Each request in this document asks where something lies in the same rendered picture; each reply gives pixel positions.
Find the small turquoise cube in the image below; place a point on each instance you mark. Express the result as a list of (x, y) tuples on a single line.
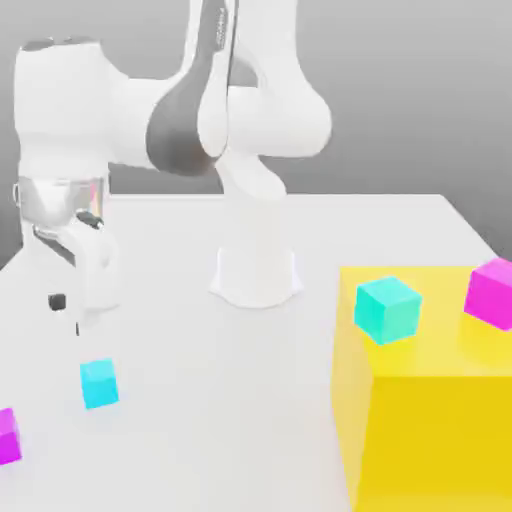
[(386, 310)]

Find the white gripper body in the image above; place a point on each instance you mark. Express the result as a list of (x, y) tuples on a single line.
[(94, 260)]

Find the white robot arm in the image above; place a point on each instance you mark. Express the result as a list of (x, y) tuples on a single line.
[(256, 128)]

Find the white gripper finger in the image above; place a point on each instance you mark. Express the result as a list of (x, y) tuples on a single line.
[(82, 326), (56, 302)]

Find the small cyan cube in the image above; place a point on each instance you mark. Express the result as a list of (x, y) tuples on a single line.
[(99, 386)]

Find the large yellow box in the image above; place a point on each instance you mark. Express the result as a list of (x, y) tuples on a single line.
[(436, 432)]

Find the small magenta cube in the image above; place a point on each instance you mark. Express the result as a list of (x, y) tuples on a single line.
[(8, 440), (490, 294)]

